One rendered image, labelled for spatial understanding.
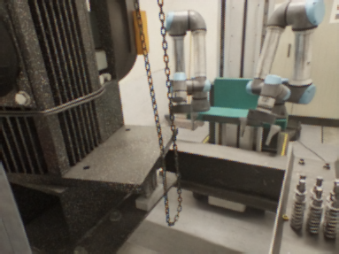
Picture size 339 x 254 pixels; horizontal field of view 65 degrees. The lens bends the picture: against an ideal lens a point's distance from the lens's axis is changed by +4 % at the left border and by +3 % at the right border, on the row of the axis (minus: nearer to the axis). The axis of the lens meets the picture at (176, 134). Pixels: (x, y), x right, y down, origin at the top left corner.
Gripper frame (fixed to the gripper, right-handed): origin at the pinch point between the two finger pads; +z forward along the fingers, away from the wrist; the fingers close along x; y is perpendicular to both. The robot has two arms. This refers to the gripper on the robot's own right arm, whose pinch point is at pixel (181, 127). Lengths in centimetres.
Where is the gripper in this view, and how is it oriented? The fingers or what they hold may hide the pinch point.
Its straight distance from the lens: 149.6
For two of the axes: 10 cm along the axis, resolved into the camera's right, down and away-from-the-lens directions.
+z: 0.4, 10.0, -0.3
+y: 3.4, 0.1, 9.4
